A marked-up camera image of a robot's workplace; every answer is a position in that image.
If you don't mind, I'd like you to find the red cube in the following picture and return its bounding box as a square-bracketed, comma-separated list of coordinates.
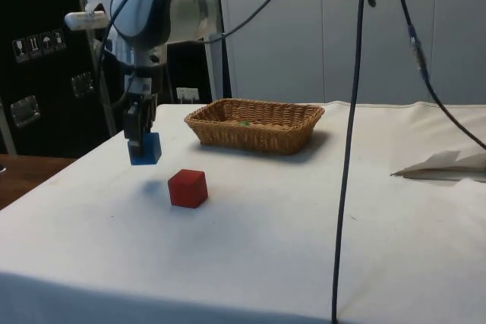
[167, 168, 210, 209]

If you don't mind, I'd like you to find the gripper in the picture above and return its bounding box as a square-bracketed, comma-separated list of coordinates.
[123, 68, 158, 158]

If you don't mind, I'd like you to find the black cabinet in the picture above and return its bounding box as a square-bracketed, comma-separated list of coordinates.
[0, 0, 213, 159]

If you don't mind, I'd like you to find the blue cube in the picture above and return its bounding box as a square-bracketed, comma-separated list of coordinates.
[128, 131, 163, 167]

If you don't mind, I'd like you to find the pale locker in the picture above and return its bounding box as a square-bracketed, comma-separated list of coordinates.
[212, 0, 324, 107]
[321, 0, 438, 107]

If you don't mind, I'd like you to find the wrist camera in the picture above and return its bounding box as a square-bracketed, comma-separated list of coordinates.
[64, 9, 109, 32]

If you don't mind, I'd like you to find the wicker basket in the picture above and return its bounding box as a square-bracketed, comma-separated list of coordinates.
[184, 98, 327, 156]

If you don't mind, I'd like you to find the black cable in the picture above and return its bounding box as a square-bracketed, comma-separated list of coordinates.
[330, 0, 377, 324]
[390, 0, 486, 151]
[90, 12, 132, 136]

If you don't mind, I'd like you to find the grey cable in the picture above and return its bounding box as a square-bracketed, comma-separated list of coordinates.
[200, 0, 298, 43]

